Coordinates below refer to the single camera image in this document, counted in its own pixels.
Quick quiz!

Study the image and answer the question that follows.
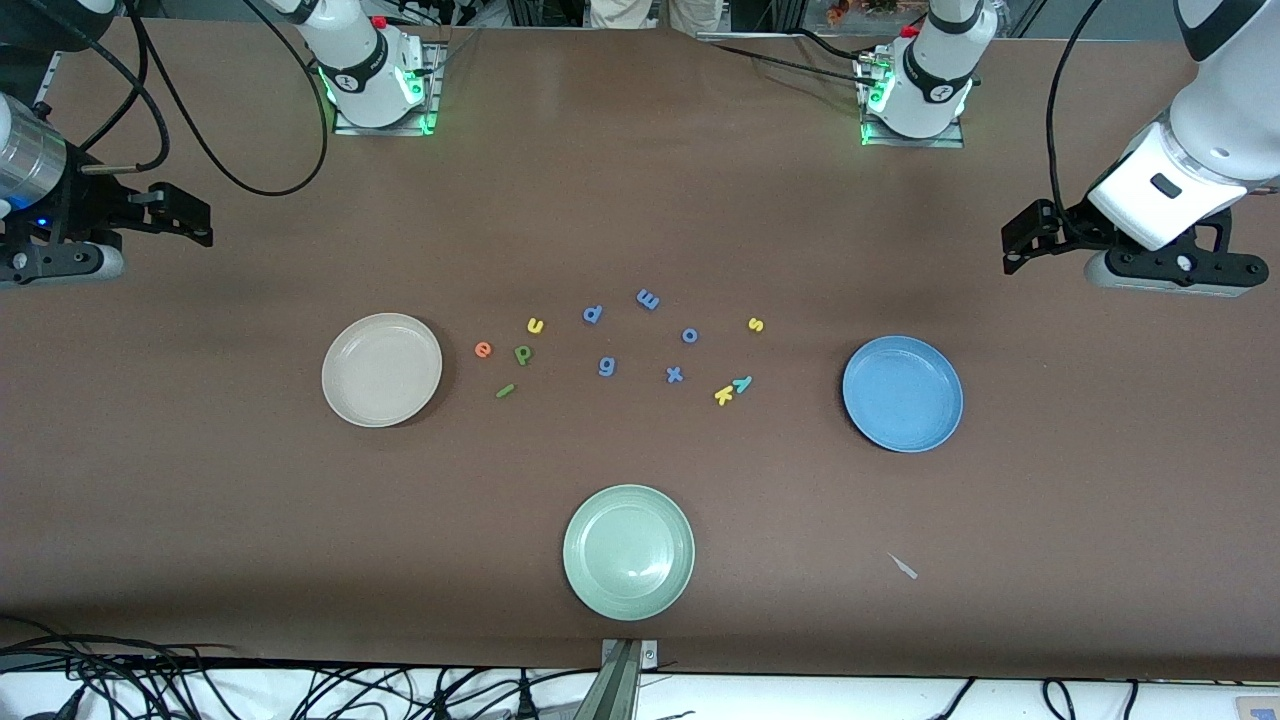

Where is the beige brown plate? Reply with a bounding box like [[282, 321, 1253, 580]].
[[321, 313, 444, 429]]

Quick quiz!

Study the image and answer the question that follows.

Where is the grey metal post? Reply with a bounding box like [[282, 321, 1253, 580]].
[[574, 640, 641, 720]]

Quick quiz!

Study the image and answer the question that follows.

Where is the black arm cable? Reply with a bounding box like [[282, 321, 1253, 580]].
[[20, 0, 331, 198], [1045, 0, 1106, 236]]

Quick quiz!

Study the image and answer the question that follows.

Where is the person in beige trousers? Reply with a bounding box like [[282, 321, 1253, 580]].
[[586, 0, 723, 37]]

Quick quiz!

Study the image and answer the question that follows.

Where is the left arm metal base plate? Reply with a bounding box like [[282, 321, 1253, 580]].
[[860, 115, 966, 149]]

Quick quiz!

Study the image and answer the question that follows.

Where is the pale green plate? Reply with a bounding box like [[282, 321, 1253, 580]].
[[562, 484, 696, 622]]

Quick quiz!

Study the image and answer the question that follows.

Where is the black cable on table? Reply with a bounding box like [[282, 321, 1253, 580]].
[[697, 30, 881, 86]]

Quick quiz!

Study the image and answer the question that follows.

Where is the blue plate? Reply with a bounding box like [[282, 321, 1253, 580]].
[[842, 335, 965, 454]]

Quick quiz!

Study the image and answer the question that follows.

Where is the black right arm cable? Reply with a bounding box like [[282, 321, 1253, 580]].
[[20, 0, 331, 198]]

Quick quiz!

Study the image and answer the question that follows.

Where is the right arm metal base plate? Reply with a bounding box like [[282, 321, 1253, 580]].
[[333, 40, 447, 137]]

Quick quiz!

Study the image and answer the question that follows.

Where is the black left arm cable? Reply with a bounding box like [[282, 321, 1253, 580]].
[[1045, 0, 1106, 236]]

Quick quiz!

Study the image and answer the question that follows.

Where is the orange background object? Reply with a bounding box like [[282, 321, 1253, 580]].
[[824, 0, 906, 25]]

